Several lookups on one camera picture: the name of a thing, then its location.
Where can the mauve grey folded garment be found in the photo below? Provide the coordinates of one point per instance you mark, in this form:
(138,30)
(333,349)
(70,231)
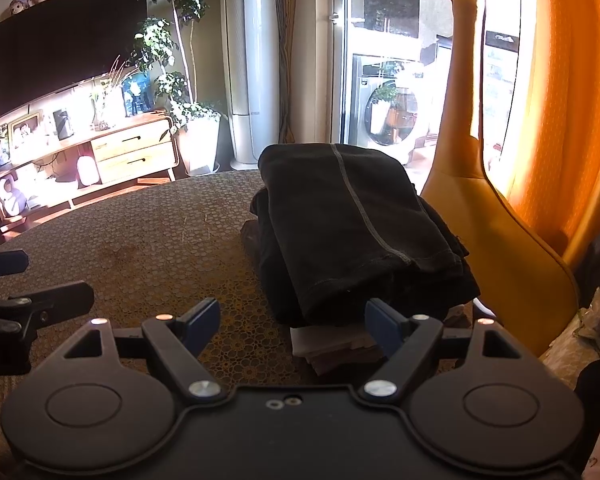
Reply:
(345,359)

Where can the pink oval lamp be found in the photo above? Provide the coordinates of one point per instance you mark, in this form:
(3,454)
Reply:
(87,170)

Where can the lace cushion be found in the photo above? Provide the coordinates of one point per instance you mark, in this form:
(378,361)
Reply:
(570,345)

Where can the television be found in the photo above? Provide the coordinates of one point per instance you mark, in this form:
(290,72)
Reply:
(65,40)

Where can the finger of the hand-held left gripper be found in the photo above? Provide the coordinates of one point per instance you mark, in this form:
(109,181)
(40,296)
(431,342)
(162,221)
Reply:
(55,297)
(2,264)

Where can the blue art piece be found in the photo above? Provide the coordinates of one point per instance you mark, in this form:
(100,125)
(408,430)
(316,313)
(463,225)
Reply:
(137,92)

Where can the photo frame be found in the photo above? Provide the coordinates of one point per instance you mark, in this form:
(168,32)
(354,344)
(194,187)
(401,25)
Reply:
(25,130)

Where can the black speaker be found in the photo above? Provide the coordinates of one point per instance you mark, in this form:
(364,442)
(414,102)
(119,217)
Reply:
(62,122)

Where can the dark grey thermal pants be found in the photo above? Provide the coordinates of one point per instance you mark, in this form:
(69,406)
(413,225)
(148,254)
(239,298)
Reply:
(360,220)

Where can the white tower air conditioner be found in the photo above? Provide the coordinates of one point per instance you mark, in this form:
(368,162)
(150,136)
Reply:
(252,60)

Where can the black folded garment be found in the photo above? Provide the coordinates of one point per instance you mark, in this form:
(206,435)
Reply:
(280,260)

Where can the white drawer cabinet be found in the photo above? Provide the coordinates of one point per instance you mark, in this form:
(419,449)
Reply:
(105,155)

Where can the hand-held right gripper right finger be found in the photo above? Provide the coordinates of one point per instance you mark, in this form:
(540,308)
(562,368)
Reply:
(382,325)

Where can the vase with reeds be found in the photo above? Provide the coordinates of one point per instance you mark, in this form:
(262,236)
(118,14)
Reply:
(102,107)

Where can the orange curtain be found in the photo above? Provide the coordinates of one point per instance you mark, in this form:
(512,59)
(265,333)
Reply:
(565,110)

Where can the grey beige curtain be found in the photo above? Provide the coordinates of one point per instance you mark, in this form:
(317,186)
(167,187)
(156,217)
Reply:
(286,50)

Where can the brown folded garment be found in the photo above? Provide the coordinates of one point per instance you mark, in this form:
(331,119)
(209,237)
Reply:
(247,232)

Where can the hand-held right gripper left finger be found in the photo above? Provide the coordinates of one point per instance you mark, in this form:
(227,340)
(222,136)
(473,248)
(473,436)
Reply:
(202,325)

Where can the potted tree in white planter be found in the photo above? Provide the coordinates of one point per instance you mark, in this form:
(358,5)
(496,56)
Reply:
(197,145)

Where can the washing machine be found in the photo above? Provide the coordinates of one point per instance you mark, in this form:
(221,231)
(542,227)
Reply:
(390,110)

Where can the white sculpture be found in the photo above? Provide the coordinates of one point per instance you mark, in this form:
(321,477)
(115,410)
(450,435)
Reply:
(10,199)

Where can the yellow giraffe statue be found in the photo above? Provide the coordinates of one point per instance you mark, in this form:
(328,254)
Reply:
(480,185)

